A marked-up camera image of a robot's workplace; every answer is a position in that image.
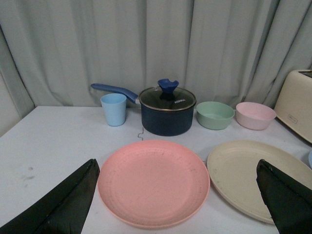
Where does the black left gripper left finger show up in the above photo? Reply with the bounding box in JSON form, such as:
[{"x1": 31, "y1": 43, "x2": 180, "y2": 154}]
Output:
[{"x1": 0, "y1": 159, "x2": 95, "y2": 234}]

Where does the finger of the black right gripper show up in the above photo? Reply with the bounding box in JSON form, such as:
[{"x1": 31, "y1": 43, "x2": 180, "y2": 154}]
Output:
[
  {"x1": 263, "y1": 160, "x2": 312, "y2": 210},
  {"x1": 256, "y1": 159, "x2": 312, "y2": 234}
]

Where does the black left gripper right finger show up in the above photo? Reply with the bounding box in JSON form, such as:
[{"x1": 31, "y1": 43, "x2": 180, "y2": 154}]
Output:
[{"x1": 36, "y1": 161, "x2": 99, "y2": 234}]

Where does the blue plate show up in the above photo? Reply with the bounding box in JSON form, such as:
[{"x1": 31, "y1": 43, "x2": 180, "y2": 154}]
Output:
[{"x1": 308, "y1": 151, "x2": 312, "y2": 169}]

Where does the pink plate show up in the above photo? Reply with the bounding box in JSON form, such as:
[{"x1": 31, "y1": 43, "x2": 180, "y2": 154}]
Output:
[{"x1": 97, "y1": 140, "x2": 210, "y2": 229}]

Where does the cream plate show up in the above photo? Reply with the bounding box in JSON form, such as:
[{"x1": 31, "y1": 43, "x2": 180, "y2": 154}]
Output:
[{"x1": 207, "y1": 140, "x2": 312, "y2": 224}]

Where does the cream toaster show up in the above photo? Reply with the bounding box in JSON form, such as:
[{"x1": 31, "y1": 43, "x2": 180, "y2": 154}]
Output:
[{"x1": 274, "y1": 70, "x2": 312, "y2": 142}]

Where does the pink bowl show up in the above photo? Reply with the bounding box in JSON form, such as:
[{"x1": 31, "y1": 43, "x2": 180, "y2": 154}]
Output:
[{"x1": 236, "y1": 102, "x2": 276, "y2": 130}]

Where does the green bowl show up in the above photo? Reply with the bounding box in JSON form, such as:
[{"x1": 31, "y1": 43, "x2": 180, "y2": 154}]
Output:
[{"x1": 196, "y1": 101, "x2": 235, "y2": 130}]

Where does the light blue cup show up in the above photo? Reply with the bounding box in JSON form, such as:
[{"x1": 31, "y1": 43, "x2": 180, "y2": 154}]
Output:
[{"x1": 100, "y1": 93, "x2": 127, "y2": 127}]

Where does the dark blue saucepan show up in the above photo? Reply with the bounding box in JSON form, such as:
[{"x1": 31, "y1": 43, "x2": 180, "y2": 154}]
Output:
[{"x1": 91, "y1": 83, "x2": 195, "y2": 137}]

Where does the glass pot lid blue knob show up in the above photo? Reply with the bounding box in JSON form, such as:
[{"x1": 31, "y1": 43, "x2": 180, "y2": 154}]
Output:
[{"x1": 139, "y1": 78, "x2": 196, "y2": 112}]

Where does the grey curtain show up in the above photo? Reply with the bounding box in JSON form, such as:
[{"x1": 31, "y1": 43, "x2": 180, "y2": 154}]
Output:
[{"x1": 0, "y1": 0, "x2": 312, "y2": 138}]

